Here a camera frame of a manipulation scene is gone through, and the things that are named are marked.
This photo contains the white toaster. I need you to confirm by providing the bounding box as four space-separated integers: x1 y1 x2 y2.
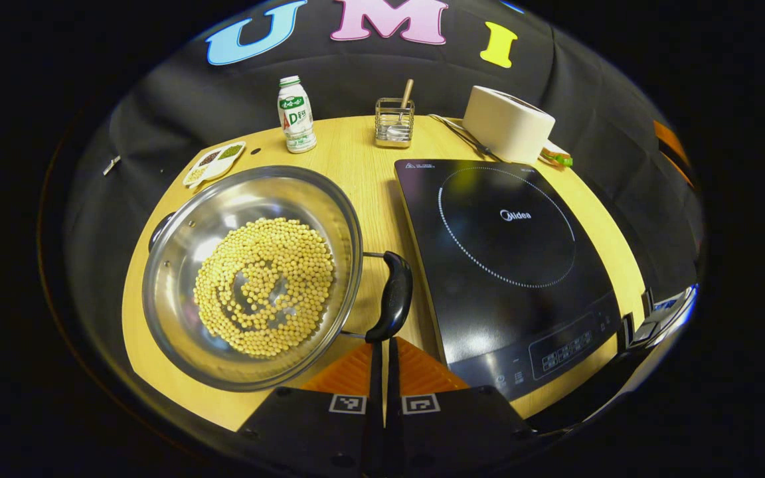
462 85 556 165

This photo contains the black toaster power cable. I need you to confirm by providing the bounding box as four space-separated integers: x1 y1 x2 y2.
428 114 506 163

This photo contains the wooden-handled spoon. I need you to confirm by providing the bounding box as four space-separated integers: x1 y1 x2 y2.
386 78 415 141

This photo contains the steel pot with black handles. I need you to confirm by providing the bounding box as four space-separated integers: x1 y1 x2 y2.
142 165 414 392

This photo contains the sandwich with lettuce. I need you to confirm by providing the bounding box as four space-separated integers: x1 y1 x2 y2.
539 141 574 168

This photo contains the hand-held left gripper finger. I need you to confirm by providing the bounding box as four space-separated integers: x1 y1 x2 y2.
236 337 385 478
386 337 536 478

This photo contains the wire mesh utensil holder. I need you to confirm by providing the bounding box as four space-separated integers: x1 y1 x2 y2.
375 98 416 149

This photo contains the pile of yellow soybeans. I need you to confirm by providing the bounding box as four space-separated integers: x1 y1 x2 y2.
193 217 335 359

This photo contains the white divided dish of beans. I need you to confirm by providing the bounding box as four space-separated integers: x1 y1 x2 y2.
182 141 247 189

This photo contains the white bottle with green label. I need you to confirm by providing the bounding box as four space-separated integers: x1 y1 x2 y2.
277 75 318 155

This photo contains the black induction cooktop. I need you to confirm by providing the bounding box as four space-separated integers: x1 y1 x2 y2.
394 158 622 402

